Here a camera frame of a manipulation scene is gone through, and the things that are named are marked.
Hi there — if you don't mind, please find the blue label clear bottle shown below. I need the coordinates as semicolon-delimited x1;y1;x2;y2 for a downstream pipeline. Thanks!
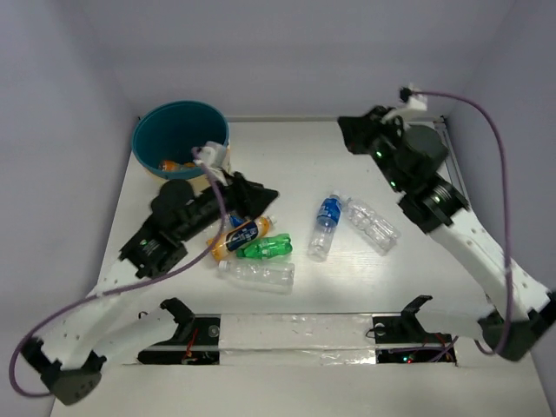
308;190;342;261

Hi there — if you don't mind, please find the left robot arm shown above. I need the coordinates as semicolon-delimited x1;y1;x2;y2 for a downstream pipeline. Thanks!
16;172;279;406

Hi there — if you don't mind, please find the teal and cream bin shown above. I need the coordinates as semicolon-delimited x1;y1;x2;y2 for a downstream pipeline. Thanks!
131;101;229;192

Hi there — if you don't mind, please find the clear bottle white cap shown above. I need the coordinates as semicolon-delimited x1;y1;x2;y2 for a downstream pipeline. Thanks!
218;260;295;294

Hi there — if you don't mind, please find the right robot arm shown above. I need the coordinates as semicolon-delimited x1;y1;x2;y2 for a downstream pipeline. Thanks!
337;106;555;362

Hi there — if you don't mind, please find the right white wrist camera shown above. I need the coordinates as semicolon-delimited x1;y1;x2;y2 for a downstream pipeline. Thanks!
381;83;428;123

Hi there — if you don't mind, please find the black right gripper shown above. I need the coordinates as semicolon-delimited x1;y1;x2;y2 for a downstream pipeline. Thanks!
334;105;406;193

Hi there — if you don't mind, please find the small blue label bottle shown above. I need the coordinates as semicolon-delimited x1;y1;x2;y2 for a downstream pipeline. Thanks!
228;215;248;229

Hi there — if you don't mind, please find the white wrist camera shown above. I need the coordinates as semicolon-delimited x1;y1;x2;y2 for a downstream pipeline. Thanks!
192;141;231;172
381;83;428;123

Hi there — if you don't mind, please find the large clear ribbed bottle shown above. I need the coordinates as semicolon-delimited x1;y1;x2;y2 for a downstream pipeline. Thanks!
342;197;400;255

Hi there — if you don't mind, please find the silver taped front rail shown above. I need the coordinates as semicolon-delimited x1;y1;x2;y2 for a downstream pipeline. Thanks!
138;314;457;367

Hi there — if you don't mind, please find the orange label tea bottle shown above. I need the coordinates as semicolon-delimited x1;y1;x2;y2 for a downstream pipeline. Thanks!
159;160;196;172

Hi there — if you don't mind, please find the green plastic bottle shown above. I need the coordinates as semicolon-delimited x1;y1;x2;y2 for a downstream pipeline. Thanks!
236;234;293;260

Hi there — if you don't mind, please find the orange bottle dark label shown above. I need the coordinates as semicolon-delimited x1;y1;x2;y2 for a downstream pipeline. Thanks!
207;215;277;261

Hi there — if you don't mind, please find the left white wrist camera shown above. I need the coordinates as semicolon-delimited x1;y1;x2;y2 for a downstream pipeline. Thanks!
192;141;231;172

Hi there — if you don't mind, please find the aluminium side rail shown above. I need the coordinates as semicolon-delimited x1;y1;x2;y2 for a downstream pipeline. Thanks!
434;116;468;198

